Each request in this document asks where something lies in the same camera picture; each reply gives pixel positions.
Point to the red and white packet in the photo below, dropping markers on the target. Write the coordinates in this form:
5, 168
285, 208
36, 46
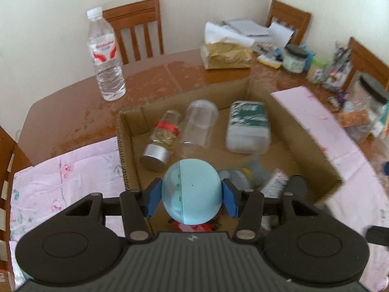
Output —
197, 227

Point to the small jar with green lid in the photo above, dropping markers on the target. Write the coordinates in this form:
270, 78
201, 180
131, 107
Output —
316, 71

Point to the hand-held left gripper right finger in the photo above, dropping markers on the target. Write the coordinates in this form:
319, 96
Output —
231, 200

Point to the glass jar with black lid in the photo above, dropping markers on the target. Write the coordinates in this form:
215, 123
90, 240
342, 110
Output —
294, 60

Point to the white paper sheet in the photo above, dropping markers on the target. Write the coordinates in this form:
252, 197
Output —
281, 33

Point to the large clear jar black lid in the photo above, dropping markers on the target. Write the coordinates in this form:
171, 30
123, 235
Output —
367, 106

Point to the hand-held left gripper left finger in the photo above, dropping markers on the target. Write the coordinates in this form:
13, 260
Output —
153, 197

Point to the gold-filled jar with silver lid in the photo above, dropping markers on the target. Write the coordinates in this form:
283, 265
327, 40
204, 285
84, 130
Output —
161, 140

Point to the light blue ball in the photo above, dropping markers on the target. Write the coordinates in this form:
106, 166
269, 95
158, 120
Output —
194, 188

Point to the pink floral cloth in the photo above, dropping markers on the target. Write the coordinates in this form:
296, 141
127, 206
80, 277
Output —
76, 176

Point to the clear water bottle red label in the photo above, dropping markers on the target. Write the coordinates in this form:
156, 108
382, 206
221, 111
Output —
106, 67

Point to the clear holder with pens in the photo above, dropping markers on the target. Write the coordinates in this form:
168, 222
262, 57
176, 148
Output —
337, 70

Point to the gold tissue pack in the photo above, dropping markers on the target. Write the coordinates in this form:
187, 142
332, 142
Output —
226, 56

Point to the cardboard box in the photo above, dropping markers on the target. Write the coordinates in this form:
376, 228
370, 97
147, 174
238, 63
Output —
291, 146

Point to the grey and yellow container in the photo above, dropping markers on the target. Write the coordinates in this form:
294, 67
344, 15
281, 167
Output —
243, 173

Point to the blue box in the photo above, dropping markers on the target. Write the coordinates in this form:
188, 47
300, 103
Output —
311, 59

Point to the yellow flat pack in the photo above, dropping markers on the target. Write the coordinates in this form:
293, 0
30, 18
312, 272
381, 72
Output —
269, 61

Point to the wooden slat-back chair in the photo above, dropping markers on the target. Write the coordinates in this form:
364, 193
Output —
370, 60
136, 15
291, 15
7, 158

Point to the pill blister pack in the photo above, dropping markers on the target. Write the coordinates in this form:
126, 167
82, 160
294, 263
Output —
267, 49

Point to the stack of grey papers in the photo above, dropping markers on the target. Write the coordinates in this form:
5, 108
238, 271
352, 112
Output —
246, 27

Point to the orange packet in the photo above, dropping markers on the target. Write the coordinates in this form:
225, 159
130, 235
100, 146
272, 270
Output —
352, 119

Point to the white jar with green label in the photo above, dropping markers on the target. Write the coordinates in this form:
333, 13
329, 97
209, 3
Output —
247, 127

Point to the clear plastic jar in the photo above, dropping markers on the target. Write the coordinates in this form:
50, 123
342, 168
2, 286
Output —
199, 124

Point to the small dark trinket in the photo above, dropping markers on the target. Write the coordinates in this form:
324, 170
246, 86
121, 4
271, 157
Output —
336, 99

